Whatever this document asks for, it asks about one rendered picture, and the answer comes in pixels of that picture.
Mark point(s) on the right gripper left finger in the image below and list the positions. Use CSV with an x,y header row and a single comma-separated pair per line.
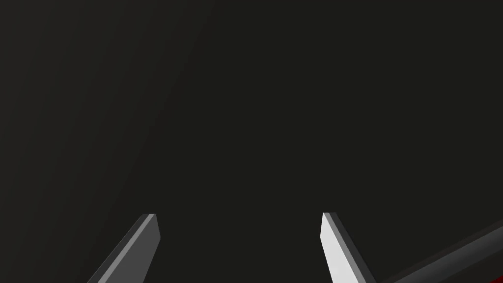
x,y
131,255

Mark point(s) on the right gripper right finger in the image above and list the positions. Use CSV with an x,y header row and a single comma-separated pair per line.
x,y
340,255

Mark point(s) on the dark grey bar with red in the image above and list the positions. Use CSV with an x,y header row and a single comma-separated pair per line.
x,y
456,259

